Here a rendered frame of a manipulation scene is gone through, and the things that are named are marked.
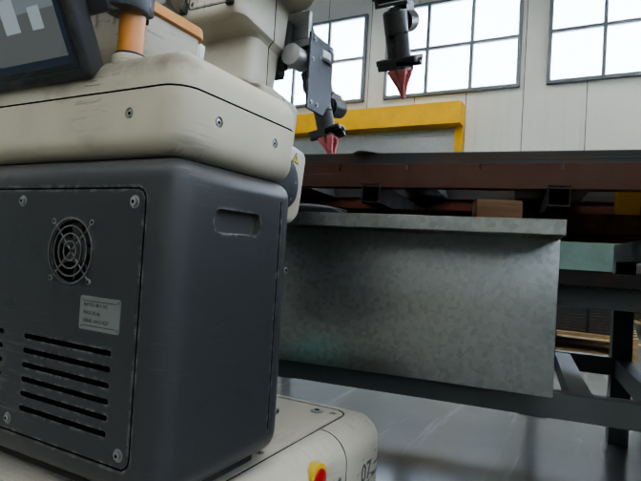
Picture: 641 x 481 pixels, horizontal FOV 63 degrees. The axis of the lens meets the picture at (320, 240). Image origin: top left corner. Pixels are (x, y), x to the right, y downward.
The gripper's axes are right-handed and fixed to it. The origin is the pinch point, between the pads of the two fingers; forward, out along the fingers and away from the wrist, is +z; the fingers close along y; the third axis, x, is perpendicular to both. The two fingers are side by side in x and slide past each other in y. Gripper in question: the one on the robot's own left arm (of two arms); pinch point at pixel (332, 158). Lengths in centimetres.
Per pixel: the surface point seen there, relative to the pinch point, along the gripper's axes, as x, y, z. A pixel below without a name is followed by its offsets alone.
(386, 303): 22, -13, 44
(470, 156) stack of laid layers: 13.0, -39.5, 12.2
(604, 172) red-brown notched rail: 18, -67, 24
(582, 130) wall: -818, -190, -135
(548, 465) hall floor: -21, -40, 102
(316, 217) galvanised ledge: 37.4, -4.7, 21.3
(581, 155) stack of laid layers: 13, -64, 19
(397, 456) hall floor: -5, 0, 90
